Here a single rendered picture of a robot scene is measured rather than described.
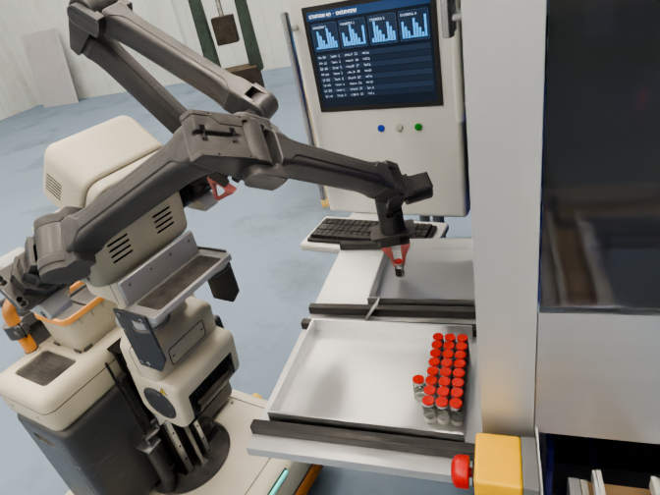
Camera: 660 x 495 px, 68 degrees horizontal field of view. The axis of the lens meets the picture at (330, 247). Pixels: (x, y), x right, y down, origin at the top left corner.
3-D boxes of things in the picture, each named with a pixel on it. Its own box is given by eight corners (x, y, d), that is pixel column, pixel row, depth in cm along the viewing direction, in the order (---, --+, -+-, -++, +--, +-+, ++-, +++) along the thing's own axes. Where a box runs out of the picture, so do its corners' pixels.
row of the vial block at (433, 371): (446, 350, 97) (444, 332, 94) (436, 424, 82) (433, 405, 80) (434, 350, 97) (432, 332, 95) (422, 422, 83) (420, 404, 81)
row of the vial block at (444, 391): (458, 351, 96) (456, 333, 94) (450, 425, 82) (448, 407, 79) (446, 350, 97) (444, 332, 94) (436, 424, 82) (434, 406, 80)
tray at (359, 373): (472, 338, 98) (471, 325, 97) (465, 449, 78) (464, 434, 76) (315, 330, 110) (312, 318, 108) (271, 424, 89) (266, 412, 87)
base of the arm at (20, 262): (47, 245, 96) (-13, 280, 87) (55, 226, 90) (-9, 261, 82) (79, 277, 96) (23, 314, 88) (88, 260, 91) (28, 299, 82)
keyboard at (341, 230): (437, 228, 154) (436, 221, 153) (424, 251, 143) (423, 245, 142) (325, 221, 172) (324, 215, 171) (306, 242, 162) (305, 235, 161)
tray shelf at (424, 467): (521, 245, 127) (521, 238, 126) (542, 495, 71) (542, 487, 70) (345, 247, 143) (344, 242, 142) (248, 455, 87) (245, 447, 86)
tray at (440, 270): (522, 247, 122) (522, 236, 121) (527, 314, 101) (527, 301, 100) (388, 249, 134) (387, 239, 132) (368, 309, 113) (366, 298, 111)
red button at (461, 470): (482, 469, 64) (481, 450, 62) (482, 498, 61) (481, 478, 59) (453, 466, 65) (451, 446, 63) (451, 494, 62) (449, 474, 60)
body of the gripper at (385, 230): (417, 239, 111) (412, 209, 107) (372, 247, 112) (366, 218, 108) (413, 225, 116) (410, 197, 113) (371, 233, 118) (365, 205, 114)
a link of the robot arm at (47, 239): (23, 248, 87) (27, 276, 85) (31, 221, 79) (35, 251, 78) (80, 247, 93) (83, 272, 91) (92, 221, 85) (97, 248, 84)
